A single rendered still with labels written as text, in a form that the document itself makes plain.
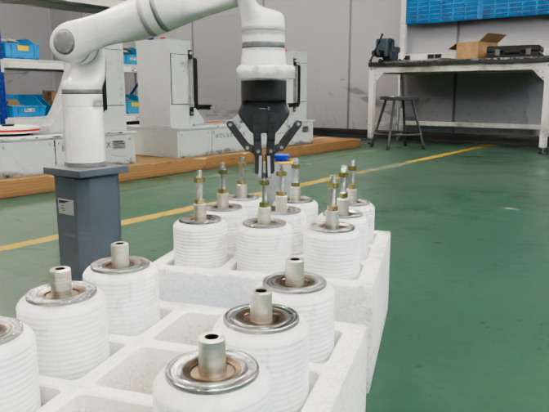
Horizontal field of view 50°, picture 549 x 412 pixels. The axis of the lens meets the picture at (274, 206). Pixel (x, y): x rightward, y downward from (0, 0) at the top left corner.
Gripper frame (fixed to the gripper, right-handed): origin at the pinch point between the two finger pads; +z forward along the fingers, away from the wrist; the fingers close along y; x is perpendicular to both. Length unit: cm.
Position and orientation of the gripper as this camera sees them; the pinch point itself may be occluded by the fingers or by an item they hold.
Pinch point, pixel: (264, 165)
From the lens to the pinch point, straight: 99.7
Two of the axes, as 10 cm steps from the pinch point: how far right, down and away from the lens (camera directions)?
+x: 0.8, 1.9, -9.8
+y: -10.0, 0.2, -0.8
